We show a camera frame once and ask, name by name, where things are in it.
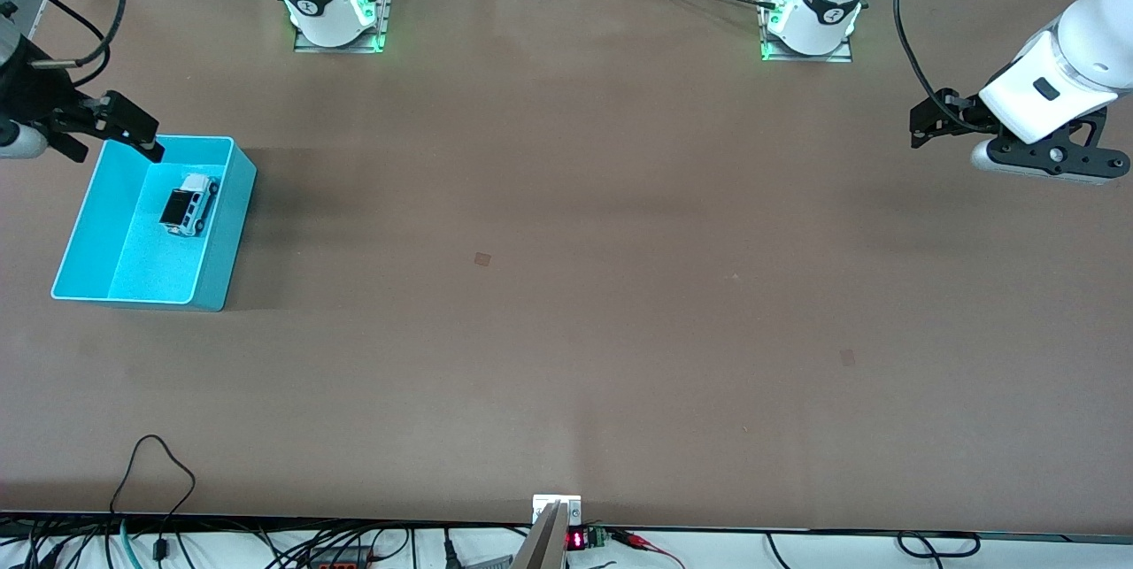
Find white toy car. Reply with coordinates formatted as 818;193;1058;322
158;172;221;240

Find teal plastic bin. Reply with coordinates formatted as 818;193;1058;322
50;135;258;313

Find grey aluminium bar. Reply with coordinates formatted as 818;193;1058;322
511;502;569;569

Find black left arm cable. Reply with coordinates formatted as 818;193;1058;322
892;0;976;133

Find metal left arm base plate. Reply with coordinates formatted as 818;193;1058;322
758;0;856;64

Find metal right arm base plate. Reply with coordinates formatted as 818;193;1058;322
293;0;396;55

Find black looped cable with plug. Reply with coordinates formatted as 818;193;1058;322
108;434;197;563

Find black coiled cable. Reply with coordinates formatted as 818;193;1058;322
895;531;983;560

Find red clip lead wires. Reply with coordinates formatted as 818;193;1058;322
608;529;688;569

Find white metal bracket plate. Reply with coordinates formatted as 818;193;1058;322
532;494;583;527

